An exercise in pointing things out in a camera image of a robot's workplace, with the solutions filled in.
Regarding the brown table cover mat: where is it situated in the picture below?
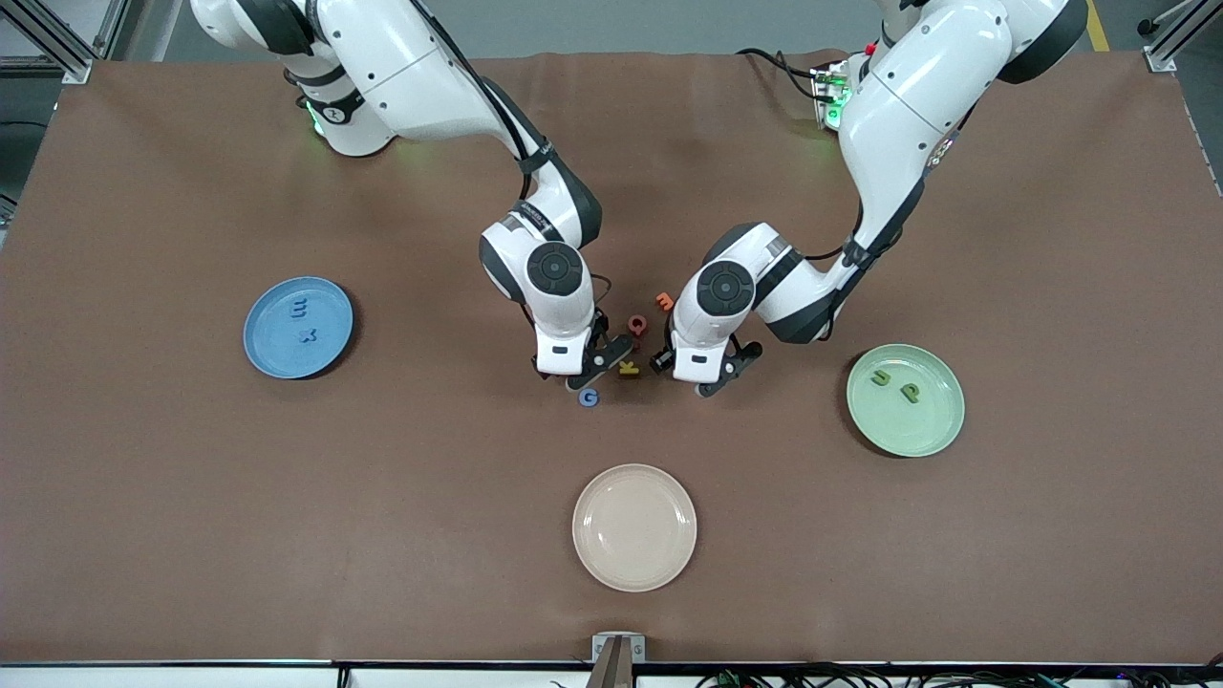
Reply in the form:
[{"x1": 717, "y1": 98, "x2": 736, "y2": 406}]
[{"x1": 0, "y1": 48, "x2": 1223, "y2": 665}]

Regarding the mint green plate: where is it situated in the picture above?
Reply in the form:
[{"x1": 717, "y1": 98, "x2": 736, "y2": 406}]
[{"x1": 846, "y1": 344, "x2": 966, "y2": 459}]

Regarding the blue plate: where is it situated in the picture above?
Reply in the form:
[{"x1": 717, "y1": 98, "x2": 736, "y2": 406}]
[{"x1": 243, "y1": 276, "x2": 354, "y2": 380}]

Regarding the aluminium frame post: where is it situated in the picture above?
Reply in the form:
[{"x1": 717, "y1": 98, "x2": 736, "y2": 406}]
[
  {"x1": 1137, "y1": 0, "x2": 1223, "y2": 74},
  {"x1": 0, "y1": 0, "x2": 130, "y2": 85}
]

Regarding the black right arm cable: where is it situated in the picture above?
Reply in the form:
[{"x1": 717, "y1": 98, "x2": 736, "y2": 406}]
[{"x1": 411, "y1": 0, "x2": 560, "y2": 178}]

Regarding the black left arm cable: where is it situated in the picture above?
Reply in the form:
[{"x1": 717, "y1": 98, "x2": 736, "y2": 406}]
[{"x1": 731, "y1": 201, "x2": 870, "y2": 350}]

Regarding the black left base cable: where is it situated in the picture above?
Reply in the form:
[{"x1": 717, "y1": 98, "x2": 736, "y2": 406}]
[{"x1": 734, "y1": 46, "x2": 825, "y2": 102}]

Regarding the white table edge rail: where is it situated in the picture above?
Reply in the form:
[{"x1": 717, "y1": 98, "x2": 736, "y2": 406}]
[{"x1": 0, "y1": 664, "x2": 1223, "y2": 688}]

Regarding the beige plate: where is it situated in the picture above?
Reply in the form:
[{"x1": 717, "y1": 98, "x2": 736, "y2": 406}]
[{"x1": 571, "y1": 463, "x2": 698, "y2": 593}]

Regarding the grey metal mounting bracket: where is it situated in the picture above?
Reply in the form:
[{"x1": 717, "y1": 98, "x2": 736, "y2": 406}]
[{"x1": 585, "y1": 633, "x2": 648, "y2": 688}]

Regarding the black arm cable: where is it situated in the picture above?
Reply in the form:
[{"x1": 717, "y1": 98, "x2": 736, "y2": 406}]
[
  {"x1": 731, "y1": 201, "x2": 870, "y2": 350},
  {"x1": 411, "y1": 0, "x2": 560, "y2": 178}
]

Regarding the black cable bundle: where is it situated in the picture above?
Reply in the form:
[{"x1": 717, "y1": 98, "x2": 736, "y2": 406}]
[{"x1": 693, "y1": 655, "x2": 1223, "y2": 688}]

